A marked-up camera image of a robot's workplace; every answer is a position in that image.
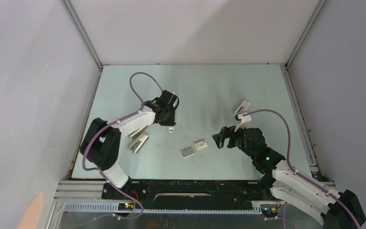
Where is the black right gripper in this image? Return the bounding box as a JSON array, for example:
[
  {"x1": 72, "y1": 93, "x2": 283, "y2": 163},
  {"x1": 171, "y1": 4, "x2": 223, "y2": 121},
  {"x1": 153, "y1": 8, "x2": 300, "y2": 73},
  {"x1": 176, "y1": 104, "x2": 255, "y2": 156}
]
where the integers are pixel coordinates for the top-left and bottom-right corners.
[{"x1": 212, "y1": 122, "x2": 255, "y2": 160}]

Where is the white staple box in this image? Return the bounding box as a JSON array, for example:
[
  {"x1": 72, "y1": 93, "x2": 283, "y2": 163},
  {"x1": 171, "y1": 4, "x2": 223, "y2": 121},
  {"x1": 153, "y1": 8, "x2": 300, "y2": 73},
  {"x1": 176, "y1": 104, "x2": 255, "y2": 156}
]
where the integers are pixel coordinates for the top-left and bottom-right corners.
[{"x1": 194, "y1": 139, "x2": 208, "y2": 151}]

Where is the white small stapler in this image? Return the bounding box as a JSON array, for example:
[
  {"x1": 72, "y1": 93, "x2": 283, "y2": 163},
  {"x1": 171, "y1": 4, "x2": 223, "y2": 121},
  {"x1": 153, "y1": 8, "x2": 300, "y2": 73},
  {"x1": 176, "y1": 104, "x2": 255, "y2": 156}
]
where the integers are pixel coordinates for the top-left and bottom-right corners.
[{"x1": 168, "y1": 126, "x2": 175, "y2": 133}]

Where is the grey staple strip block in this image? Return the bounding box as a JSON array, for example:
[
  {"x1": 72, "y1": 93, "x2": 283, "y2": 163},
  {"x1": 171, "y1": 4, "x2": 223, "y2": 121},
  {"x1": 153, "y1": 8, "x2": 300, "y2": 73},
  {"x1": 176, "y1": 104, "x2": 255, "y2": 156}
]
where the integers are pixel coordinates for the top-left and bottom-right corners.
[{"x1": 182, "y1": 147, "x2": 194, "y2": 158}]

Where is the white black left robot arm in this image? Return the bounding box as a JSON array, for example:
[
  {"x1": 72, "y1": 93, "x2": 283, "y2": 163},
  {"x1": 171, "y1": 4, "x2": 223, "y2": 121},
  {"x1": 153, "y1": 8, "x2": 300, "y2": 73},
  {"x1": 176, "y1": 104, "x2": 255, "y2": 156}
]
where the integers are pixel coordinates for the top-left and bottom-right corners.
[{"x1": 80, "y1": 90, "x2": 180, "y2": 199}]

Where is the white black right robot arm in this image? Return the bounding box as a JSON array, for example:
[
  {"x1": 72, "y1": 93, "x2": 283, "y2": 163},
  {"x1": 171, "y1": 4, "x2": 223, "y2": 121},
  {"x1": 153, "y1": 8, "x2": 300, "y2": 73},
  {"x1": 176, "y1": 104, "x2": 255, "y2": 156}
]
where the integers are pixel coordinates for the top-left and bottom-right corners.
[{"x1": 212, "y1": 126, "x2": 366, "y2": 229}]

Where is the white open stapler right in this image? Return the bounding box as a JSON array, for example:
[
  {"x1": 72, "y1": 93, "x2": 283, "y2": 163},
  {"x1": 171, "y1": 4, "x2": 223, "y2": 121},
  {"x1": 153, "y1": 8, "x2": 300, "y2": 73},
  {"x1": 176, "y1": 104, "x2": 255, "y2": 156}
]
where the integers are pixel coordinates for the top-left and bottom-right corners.
[{"x1": 234, "y1": 100, "x2": 250, "y2": 115}]

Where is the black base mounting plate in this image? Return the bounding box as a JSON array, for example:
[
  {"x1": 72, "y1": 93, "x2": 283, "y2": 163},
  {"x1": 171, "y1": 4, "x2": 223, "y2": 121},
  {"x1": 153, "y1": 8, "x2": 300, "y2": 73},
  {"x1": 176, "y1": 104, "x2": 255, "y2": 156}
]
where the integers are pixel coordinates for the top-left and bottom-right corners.
[{"x1": 101, "y1": 179, "x2": 275, "y2": 212}]

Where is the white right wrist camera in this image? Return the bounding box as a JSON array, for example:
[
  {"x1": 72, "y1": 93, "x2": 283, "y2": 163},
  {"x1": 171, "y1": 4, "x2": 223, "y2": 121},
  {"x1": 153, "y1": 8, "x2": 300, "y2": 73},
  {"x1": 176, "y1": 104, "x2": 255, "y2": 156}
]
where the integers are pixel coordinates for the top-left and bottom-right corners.
[{"x1": 234, "y1": 114, "x2": 252, "y2": 132}]

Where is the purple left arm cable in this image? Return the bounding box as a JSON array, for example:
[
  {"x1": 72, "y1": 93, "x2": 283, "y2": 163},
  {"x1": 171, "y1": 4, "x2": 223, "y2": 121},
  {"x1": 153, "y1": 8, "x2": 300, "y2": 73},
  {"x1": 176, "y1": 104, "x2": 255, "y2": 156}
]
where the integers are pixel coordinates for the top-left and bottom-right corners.
[{"x1": 81, "y1": 72, "x2": 164, "y2": 173}]

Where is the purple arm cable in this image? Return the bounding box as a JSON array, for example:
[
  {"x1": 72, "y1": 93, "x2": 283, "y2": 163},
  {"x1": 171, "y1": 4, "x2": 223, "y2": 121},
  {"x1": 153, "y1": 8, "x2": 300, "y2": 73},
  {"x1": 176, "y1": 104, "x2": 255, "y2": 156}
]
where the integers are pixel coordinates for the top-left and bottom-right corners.
[
  {"x1": 81, "y1": 72, "x2": 164, "y2": 173},
  {"x1": 244, "y1": 109, "x2": 360, "y2": 229}
]

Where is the white slotted cable duct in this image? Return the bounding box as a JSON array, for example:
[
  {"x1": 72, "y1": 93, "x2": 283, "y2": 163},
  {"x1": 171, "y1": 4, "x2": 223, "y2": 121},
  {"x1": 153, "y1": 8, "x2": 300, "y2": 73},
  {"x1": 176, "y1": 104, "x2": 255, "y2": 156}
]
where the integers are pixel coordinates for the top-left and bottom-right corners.
[{"x1": 63, "y1": 202, "x2": 264, "y2": 214}]

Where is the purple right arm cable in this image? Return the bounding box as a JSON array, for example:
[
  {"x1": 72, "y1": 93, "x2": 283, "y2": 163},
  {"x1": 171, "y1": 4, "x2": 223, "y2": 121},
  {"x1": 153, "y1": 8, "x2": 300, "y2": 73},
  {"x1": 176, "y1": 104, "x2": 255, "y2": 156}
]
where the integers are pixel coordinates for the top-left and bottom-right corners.
[{"x1": 244, "y1": 109, "x2": 360, "y2": 229}]

